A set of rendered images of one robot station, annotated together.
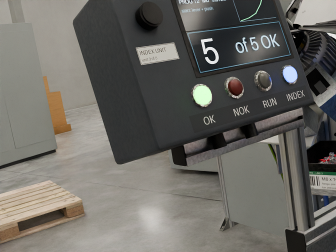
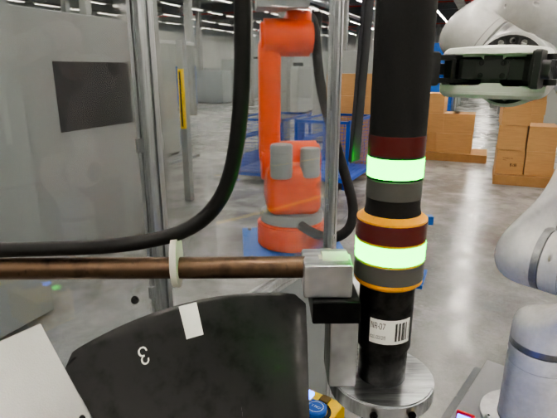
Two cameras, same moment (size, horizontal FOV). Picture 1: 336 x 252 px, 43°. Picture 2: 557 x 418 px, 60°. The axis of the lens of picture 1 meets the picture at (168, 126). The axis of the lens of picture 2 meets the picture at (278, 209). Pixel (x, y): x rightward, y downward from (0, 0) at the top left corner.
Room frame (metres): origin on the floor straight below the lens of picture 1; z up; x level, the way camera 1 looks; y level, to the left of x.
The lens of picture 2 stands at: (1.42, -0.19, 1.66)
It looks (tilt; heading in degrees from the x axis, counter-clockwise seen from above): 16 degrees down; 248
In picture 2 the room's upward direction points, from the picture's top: straight up
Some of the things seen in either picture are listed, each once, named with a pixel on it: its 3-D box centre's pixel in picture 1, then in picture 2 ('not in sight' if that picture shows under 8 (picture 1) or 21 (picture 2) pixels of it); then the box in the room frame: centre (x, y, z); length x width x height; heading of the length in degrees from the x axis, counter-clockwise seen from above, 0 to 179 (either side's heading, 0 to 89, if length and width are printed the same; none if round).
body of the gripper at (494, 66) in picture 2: not in sight; (501, 69); (1.01, -0.59, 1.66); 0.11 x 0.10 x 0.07; 34
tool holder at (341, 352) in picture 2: not in sight; (369, 325); (1.26, -0.43, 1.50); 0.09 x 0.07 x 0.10; 159
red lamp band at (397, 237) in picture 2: not in sight; (391, 226); (1.25, -0.43, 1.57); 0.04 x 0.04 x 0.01
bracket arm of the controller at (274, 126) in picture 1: (243, 133); not in sight; (0.60, -0.10, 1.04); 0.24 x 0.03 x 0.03; 124
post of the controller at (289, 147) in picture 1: (295, 169); not in sight; (0.66, -0.19, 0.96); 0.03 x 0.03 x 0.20; 34
